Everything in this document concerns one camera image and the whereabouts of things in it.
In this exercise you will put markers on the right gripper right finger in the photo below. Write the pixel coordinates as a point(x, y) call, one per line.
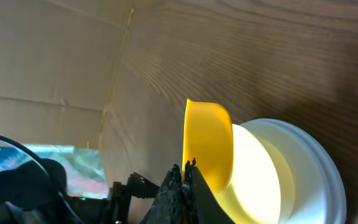
point(201, 207)

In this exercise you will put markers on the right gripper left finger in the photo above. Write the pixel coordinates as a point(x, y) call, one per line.
point(169, 205)

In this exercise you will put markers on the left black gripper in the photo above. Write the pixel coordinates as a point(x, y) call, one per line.
point(120, 196)

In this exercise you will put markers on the yellow-green bowl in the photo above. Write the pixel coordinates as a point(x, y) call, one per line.
point(262, 187)

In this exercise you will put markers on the yellow measuring scoop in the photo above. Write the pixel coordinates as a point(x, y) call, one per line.
point(208, 139)

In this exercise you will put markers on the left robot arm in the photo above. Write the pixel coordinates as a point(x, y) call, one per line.
point(28, 196)

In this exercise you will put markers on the white digital kitchen scale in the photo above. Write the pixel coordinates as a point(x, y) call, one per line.
point(319, 191)

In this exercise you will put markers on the cardboard panel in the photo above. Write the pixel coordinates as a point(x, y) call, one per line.
point(57, 65)

